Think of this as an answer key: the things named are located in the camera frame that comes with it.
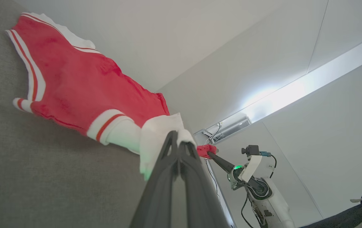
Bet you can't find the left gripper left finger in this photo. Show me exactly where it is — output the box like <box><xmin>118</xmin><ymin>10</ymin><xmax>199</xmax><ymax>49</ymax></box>
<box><xmin>130</xmin><ymin>130</ymin><xmax>181</xmax><ymax>228</ymax></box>

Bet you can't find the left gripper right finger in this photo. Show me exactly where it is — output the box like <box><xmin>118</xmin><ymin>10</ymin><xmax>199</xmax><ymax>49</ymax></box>
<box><xmin>178</xmin><ymin>141</ymin><xmax>229</xmax><ymax>228</ymax></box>

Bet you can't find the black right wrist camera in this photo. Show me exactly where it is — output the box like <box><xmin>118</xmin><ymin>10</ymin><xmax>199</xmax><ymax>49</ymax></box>
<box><xmin>241</xmin><ymin>145</ymin><xmax>260</xmax><ymax>156</ymax></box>

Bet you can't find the thin hanging wall cable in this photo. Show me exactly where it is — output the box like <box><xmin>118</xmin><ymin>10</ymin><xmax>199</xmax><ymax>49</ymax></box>
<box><xmin>205</xmin><ymin>123</ymin><xmax>222</xmax><ymax>203</ymax></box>

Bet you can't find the black right camera cable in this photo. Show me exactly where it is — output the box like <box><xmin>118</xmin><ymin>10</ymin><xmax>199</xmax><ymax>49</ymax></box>
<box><xmin>269</xmin><ymin>154</ymin><xmax>277</xmax><ymax>178</ymax></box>

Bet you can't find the grey fabric sofa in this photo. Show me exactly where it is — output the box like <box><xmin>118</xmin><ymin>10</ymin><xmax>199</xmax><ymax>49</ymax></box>
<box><xmin>0</xmin><ymin>0</ymin><xmax>232</xmax><ymax>228</ymax></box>

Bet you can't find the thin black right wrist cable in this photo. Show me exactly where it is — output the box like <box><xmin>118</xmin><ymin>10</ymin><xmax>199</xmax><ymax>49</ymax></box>
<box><xmin>240</xmin><ymin>194</ymin><xmax>255</xmax><ymax>228</ymax></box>

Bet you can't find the white ceiling air conditioner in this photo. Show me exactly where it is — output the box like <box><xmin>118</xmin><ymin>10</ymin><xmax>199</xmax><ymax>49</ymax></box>
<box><xmin>194</xmin><ymin>116</ymin><xmax>252</xmax><ymax>144</ymax></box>

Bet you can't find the white ceiling light strip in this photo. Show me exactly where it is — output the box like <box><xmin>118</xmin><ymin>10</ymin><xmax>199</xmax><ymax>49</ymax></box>
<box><xmin>232</xmin><ymin>30</ymin><xmax>362</xmax><ymax>124</ymax></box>

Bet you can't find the red and white garment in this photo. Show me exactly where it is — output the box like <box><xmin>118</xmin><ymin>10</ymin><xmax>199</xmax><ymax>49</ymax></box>
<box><xmin>5</xmin><ymin>12</ymin><xmax>218</xmax><ymax>181</ymax></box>

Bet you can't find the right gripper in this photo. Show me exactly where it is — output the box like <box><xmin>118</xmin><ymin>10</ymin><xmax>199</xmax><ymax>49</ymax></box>
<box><xmin>207</xmin><ymin>151</ymin><xmax>263</xmax><ymax>190</ymax></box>

